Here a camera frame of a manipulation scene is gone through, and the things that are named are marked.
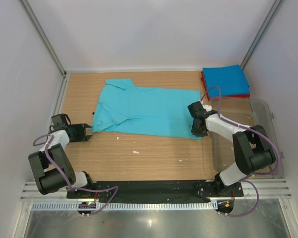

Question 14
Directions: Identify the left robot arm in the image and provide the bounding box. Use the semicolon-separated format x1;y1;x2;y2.
28;114;95;198

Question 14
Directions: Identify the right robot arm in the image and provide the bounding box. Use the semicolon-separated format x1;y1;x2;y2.
73;101;277;203

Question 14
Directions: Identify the folded blue t shirt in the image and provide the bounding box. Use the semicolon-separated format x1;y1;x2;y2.
202;64;250;98

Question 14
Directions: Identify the clear plastic bin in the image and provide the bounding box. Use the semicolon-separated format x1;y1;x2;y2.
209;97;283;179

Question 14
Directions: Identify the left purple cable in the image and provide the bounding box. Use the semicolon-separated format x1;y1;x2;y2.
33;133;119;215

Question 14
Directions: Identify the cyan t shirt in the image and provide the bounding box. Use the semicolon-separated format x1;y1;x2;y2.
91;79;200;139

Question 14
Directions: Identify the white slotted cable duct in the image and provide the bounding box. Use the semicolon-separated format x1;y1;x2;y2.
32;200;218;212

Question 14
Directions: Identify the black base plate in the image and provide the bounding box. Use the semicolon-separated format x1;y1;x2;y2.
67;180;244;204

